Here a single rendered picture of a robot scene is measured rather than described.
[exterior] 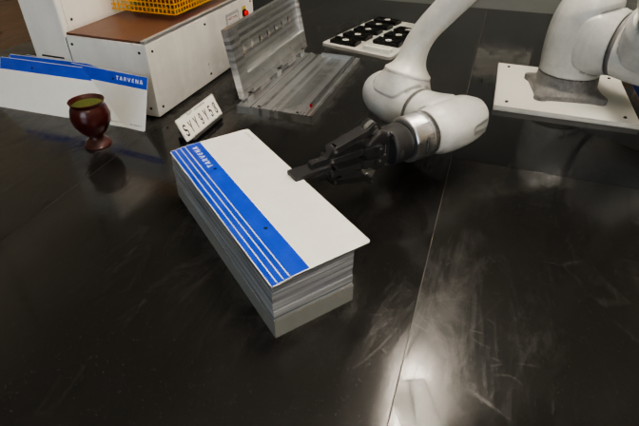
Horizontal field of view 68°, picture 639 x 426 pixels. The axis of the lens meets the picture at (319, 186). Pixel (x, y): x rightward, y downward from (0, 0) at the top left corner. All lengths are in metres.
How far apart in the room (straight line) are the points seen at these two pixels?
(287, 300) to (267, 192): 0.20
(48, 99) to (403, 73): 0.90
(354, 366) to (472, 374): 0.15
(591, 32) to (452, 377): 0.95
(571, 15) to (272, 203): 0.93
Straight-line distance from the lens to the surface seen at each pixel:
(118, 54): 1.27
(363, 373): 0.66
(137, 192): 1.01
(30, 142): 1.30
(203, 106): 1.20
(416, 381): 0.66
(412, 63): 1.04
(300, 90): 1.33
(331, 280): 0.68
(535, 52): 1.83
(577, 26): 1.38
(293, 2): 1.57
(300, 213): 0.72
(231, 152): 0.88
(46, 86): 1.43
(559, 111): 1.37
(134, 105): 1.24
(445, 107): 0.95
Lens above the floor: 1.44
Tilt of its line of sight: 34 degrees down
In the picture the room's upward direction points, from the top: straight up
